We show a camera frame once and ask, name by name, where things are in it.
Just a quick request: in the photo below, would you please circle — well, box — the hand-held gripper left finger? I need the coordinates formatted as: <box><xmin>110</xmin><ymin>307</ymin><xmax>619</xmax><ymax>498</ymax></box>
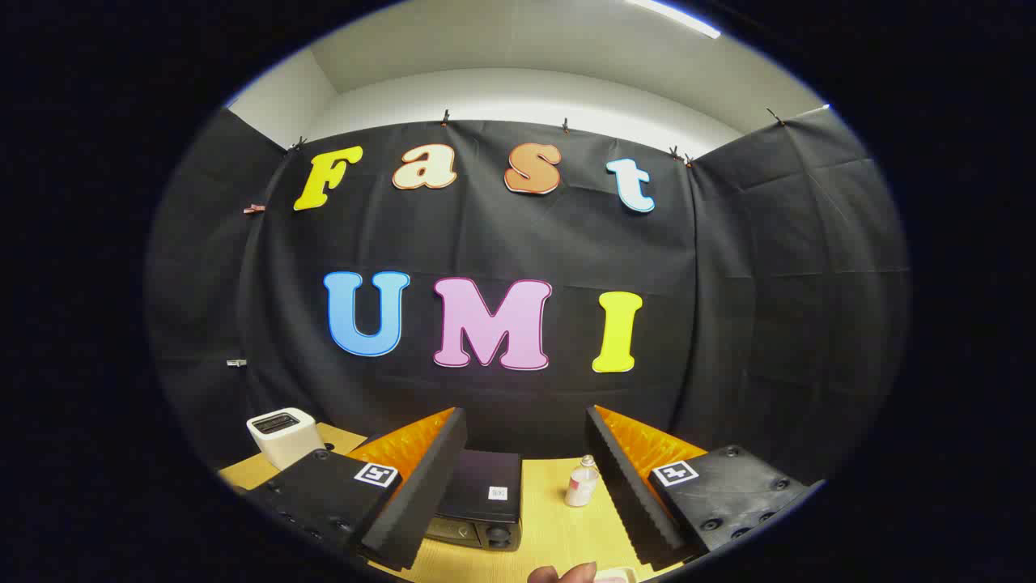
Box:
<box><xmin>241</xmin><ymin>407</ymin><xmax>469</xmax><ymax>572</ymax></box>

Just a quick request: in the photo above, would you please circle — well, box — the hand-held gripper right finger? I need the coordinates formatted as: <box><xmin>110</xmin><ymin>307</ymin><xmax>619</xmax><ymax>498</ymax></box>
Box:
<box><xmin>584</xmin><ymin>405</ymin><xmax>826</xmax><ymax>568</ymax></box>

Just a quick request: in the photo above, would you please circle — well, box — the black toaster oven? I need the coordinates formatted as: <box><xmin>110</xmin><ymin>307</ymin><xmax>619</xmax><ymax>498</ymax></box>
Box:
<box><xmin>425</xmin><ymin>449</ymin><xmax>524</xmax><ymax>553</ymax></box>

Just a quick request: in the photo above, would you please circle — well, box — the white slot toaster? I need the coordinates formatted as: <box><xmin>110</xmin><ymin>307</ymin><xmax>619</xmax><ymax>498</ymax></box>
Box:
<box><xmin>246</xmin><ymin>407</ymin><xmax>326</xmax><ymax>472</ymax></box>

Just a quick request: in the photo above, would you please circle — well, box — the clear plastic bottle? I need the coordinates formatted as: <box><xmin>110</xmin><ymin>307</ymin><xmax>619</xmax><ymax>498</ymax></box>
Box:
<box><xmin>564</xmin><ymin>455</ymin><xmax>601</xmax><ymax>509</ymax></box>

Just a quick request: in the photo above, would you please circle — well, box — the row of small black clips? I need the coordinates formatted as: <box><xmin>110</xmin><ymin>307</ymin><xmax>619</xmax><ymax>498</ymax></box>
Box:
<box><xmin>287</xmin><ymin>109</ymin><xmax>786</xmax><ymax>167</ymax></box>

